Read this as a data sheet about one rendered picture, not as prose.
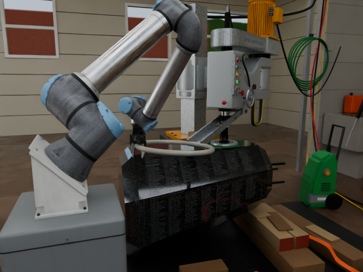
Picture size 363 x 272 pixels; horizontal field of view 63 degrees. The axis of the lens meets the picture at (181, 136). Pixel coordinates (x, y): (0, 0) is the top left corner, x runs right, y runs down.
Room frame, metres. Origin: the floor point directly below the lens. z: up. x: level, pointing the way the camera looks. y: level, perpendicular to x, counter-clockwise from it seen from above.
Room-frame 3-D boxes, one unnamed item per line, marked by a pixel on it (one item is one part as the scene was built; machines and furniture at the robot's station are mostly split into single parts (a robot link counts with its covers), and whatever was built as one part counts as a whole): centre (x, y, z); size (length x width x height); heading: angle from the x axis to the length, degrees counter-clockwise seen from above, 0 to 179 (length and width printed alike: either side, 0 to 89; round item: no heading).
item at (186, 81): (3.02, -0.31, 1.36); 0.74 x 0.34 x 0.25; 67
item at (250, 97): (2.34, -0.51, 1.20); 0.15 x 0.10 x 0.15; 144
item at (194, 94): (3.10, -0.12, 1.36); 0.35 x 0.35 x 0.41
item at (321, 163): (3.07, -1.50, 0.43); 0.35 x 0.35 x 0.87; 2
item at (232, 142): (2.31, -0.34, 0.84); 0.21 x 0.21 x 0.01
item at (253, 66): (2.62, -0.58, 1.30); 0.74 x 0.23 x 0.49; 144
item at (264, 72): (2.85, -0.72, 1.34); 0.19 x 0.19 x 0.20
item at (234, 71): (2.19, -0.39, 1.37); 0.08 x 0.03 x 0.28; 144
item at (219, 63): (2.38, -0.39, 1.32); 0.36 x 0.22 x 0.45; 144
